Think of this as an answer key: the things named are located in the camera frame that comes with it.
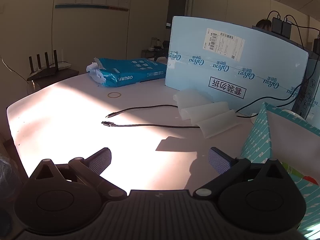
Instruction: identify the white flat device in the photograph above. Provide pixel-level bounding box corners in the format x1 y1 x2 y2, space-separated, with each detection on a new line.
49 62 72 71

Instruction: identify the dark side cabinet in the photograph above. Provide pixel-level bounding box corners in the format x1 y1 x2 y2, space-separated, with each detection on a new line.
27 69 80 96

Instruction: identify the white foam packaging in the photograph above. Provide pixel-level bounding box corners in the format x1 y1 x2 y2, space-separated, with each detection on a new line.
173 88 237 139

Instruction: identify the clear plastic bag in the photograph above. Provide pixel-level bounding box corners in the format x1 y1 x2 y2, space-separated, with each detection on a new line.
0 155 24 200

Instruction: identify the teal gift box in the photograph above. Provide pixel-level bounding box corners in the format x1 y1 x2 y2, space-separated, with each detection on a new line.
241 102 320 236

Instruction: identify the blue paper ream pack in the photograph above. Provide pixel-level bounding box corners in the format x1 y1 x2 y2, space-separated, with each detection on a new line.
86 57 167 88

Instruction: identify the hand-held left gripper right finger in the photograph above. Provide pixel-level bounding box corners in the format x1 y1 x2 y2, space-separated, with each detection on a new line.
192 147 292 201

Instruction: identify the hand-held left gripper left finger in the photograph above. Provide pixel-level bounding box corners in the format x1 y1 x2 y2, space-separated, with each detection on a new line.
29 147 127 202

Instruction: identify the light blue carton with label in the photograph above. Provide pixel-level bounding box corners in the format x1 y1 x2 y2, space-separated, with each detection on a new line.
164 16 309 120

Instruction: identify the dark background table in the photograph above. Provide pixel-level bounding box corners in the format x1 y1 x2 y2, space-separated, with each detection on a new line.
141 49 168 62

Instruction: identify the dark window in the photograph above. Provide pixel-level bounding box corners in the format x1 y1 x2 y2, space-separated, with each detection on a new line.
166 0 190 30

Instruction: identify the green and red packet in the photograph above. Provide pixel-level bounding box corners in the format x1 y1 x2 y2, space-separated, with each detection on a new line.
282 162 319 185

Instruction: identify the black charging cable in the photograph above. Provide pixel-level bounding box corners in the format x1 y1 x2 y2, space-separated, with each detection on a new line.
105 59 320 119
101 115 253 129

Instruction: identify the black router with antennas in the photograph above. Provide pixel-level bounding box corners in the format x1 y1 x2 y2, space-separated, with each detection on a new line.
27 50 59 82

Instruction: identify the white desktop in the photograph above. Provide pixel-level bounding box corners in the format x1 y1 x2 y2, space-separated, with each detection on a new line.
6 71 259 193

